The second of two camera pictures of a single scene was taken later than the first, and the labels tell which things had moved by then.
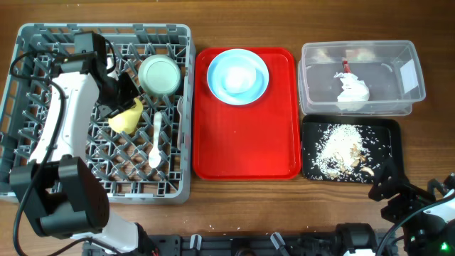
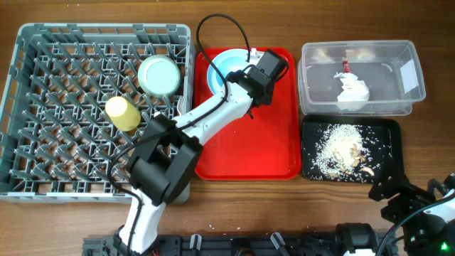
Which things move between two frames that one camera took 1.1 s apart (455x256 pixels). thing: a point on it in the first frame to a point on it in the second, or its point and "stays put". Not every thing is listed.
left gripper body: [111, 96] to [271, 89]
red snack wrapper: [345, 65] stays put
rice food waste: [340, 154] stays put
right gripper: [412, 198] stays put
